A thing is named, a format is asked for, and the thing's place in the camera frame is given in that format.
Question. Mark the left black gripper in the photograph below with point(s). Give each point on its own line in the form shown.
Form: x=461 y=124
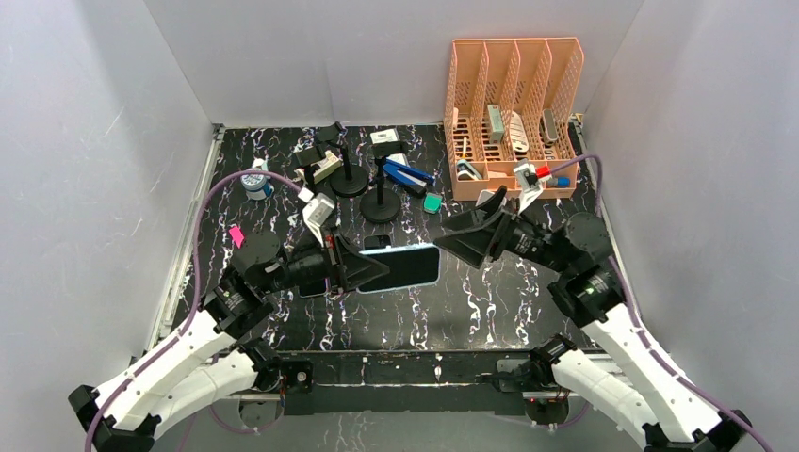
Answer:
x=354 y=269

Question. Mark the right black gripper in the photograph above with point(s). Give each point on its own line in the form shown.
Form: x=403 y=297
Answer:
x=471 y=246

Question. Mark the light blue phone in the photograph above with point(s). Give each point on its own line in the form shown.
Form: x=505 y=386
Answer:
x=409 y=266

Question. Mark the black phone stand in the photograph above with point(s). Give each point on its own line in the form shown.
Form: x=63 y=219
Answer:
x=348 y=181
x=306 y=162
x=380 y=205

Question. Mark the clear-case phone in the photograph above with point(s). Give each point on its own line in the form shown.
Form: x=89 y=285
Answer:
x=377 y=242

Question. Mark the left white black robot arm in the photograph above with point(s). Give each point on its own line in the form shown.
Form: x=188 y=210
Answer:
x=208 y=357

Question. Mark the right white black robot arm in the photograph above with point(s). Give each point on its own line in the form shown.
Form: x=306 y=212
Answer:
x=652 y=404

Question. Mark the teal white eraser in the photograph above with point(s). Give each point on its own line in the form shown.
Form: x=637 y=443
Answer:
x=432 y=203

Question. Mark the white ribbed item in organizer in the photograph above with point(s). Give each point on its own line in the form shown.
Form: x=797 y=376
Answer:
x=518 y=136

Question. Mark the blue black stapler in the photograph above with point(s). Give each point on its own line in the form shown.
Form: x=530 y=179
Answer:
x=413 y=181

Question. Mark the cream box with red label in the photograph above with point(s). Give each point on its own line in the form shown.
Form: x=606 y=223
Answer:
x=327 y=166

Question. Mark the grey stapler in organizer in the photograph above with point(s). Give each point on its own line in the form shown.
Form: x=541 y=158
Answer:
x=496 y=129

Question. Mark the grey item in organizer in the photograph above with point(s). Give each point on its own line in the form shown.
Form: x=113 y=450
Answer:
x=548 y=128

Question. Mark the pink clip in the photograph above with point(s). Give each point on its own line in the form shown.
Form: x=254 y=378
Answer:
x=237 y=236

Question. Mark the blue white jar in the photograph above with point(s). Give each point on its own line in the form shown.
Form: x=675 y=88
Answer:
x=258 y=187

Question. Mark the orange file organizer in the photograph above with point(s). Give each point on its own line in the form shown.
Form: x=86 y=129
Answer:
x=525 y=75

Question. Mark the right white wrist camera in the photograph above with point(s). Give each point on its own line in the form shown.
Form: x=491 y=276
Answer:
x=532 y=182

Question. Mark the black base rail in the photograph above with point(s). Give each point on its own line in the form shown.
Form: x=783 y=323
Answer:
x=496 y=381

